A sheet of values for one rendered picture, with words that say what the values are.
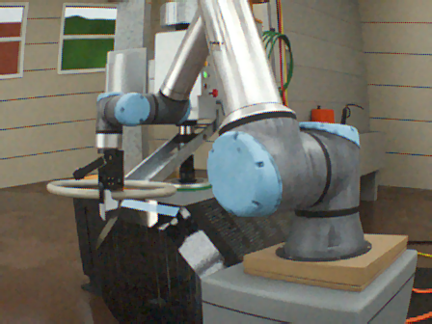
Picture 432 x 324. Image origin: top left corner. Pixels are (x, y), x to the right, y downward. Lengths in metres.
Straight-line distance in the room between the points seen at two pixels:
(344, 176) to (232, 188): 0.24
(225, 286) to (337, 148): 0.36
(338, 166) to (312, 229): 0.14
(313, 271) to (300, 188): 0.18
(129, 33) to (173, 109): 1.65
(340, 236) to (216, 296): 0.29
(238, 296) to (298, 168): 0.29
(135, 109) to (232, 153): 0.54
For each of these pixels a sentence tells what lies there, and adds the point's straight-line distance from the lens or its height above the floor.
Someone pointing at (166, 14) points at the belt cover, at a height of 1.63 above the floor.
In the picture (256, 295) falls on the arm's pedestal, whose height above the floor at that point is 0.84.
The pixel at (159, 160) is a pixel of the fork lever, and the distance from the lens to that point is 2.18.
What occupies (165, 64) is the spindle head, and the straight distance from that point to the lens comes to 2.23.
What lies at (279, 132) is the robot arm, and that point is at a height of 1.16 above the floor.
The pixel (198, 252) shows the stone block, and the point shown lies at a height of 0.67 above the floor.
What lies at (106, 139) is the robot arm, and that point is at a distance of 1.47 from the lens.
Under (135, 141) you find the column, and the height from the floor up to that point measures 0.99.
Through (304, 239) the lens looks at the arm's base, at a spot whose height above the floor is 0.94.
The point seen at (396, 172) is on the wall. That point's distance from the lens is 7.09.
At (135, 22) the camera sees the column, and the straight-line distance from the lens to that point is 3.02.
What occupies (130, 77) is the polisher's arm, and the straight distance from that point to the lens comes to 2.91.
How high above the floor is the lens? 1.21
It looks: 7 degrees down
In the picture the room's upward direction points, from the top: 1 degrees counter-clockwise
